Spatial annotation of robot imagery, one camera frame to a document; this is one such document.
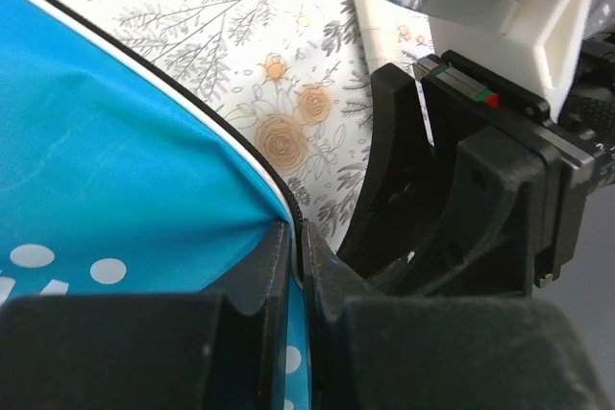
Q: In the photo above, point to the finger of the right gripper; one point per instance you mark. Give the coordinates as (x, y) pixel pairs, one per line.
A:
(404, 191)

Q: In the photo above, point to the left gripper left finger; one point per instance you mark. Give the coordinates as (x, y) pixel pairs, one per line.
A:
(223, 347)

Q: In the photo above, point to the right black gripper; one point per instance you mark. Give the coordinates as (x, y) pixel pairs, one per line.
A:
(519, 180)

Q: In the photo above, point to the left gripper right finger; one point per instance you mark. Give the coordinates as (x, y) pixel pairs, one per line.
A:
(371, 351)

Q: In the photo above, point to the blue racket bag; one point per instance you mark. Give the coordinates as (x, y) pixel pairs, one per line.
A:
(115, 180)

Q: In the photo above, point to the floral tablecloth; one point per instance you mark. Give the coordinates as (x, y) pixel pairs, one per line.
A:
(291, 75)

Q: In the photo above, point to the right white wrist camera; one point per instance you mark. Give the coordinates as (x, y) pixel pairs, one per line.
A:
(532, 43)

